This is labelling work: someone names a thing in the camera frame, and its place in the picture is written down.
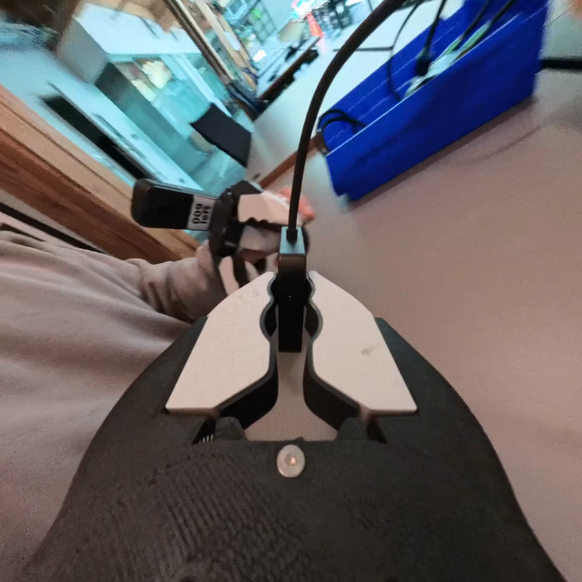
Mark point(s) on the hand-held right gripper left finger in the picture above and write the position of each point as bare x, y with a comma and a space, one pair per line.
227, 354

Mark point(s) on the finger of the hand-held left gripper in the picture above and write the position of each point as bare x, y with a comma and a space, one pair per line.
261, 209
259, 241

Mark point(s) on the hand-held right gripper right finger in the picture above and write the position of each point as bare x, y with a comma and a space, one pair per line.
359, 359

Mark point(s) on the person's left forearm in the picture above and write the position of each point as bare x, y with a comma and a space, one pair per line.
182, 286

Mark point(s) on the person's left hand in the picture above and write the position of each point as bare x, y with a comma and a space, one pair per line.
305, 210

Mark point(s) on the black chair back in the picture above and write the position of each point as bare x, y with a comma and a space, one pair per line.
225, 134

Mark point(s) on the wooden board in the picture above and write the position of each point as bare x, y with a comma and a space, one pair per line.
68, 182

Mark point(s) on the white glass cabinet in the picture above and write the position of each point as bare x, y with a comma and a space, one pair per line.
150, 100

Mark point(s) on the dark desk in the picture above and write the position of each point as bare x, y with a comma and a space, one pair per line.
286, 68

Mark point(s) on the person's grey sweatshirt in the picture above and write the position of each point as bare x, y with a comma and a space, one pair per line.
68, 363

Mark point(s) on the blue plastic bin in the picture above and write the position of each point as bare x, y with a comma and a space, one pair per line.
409, 132

